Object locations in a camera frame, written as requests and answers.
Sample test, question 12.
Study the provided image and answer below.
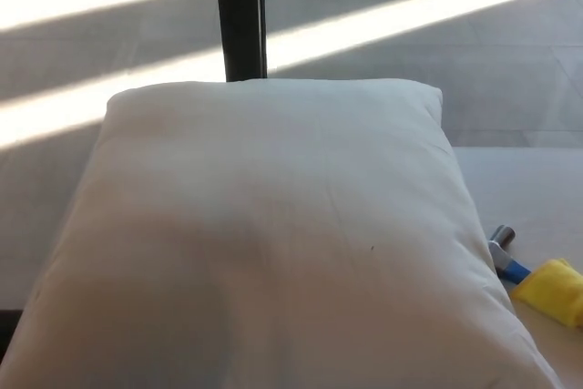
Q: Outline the blue handled claw hammer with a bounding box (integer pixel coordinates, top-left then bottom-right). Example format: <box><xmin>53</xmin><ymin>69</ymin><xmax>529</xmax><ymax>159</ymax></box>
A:
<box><xmin>486</xmin><ymin>224</ymin><xmax>532</xmax><ymax>281</ymax></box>

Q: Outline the yellow cloth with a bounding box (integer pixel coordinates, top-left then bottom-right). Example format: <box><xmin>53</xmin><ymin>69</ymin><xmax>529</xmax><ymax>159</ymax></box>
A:
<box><xmin>508</xmin><ymin>258</ymin><xmax>583</xmax><ymax>329</ymax></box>

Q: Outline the white pillow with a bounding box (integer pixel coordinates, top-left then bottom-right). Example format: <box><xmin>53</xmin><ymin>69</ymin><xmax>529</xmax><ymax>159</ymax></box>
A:
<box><xmin>0</xmin><ymin>77</ymin><xmax>564</xmax><ymax>389</ymax></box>

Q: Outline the black pillar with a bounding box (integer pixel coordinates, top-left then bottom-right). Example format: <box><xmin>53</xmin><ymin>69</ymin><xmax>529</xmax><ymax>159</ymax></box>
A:
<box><xmin>213</xmin><ymin>0</ymin><xmax>269</xmax><ymax>84</ymax></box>

